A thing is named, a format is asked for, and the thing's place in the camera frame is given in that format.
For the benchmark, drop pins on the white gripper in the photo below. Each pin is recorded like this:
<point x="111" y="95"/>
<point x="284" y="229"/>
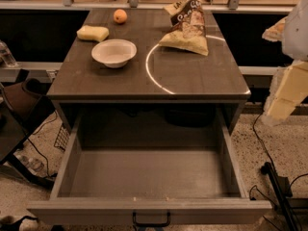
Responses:
<point x="296" y="33"/>

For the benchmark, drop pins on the brown chip bag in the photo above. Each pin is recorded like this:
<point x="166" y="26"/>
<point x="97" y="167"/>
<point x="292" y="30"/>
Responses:
<point x="187" y="27"/>

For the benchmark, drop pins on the open grey top drawer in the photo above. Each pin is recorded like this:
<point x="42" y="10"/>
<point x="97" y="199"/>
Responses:
<point x="115" y="165"/>

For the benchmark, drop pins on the white bowl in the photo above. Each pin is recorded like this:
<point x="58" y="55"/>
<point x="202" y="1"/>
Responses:
<point x="114" y="53"/>

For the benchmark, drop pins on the orange fruit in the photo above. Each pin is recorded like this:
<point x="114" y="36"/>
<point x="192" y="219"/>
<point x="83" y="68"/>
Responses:
<point x="120" y="16"/>

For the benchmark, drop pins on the yellow sponge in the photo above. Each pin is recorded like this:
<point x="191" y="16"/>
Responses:
<point x="95" y="33"/>

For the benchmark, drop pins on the black chair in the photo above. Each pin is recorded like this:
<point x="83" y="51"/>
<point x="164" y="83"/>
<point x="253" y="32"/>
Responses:
<point x="25" y="107"/>

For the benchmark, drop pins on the plastic bottle on floor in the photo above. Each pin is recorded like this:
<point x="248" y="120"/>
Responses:
<point x="34" y="165"/>

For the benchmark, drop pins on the clear plastic bottle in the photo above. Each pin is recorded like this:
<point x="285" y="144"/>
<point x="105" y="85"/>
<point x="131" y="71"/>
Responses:
<point x="6" y="55"/>

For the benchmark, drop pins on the black stand with cables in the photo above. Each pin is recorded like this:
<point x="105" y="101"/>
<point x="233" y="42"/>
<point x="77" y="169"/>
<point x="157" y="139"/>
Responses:
<point x="289" y="207"/>

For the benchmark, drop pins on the black drawer handle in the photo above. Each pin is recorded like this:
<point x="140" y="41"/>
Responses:
<point x="143" y="221"/>

